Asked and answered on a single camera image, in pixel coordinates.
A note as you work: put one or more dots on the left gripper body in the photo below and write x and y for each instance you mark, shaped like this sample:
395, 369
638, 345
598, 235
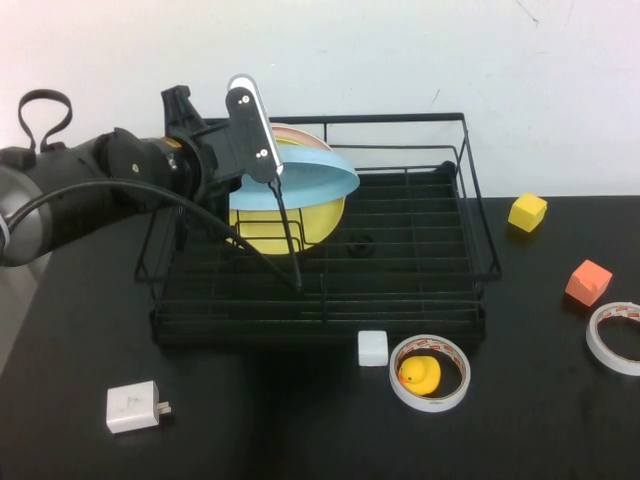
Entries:
215, 155

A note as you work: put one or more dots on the light blue plate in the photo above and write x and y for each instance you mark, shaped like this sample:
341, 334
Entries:
310, 180

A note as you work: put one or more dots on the pink plate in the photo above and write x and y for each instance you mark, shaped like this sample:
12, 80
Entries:
305, 137

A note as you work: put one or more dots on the yellow plate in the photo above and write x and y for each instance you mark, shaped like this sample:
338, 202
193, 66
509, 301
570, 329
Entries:
320, 220

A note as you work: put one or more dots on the white cube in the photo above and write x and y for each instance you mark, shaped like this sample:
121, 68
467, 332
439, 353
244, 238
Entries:
373, 347

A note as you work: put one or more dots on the white power adapter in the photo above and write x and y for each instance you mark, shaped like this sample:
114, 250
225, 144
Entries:
132, 406

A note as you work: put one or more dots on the yellow rubber duck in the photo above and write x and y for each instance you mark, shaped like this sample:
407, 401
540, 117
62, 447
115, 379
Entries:
425, 375

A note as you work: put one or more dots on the yellow cube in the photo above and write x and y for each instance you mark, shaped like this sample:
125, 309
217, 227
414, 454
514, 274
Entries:
527, 212

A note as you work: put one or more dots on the white tape roll around duck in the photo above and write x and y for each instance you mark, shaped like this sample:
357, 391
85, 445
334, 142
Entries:
430, 403

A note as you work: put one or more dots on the orange cube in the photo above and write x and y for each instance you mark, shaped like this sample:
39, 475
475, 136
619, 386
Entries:
587, 282

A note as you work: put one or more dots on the white tape roll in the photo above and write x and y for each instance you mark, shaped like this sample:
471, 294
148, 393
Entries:
591, 342

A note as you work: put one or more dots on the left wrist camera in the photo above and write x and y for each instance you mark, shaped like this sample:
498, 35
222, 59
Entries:
250, 130

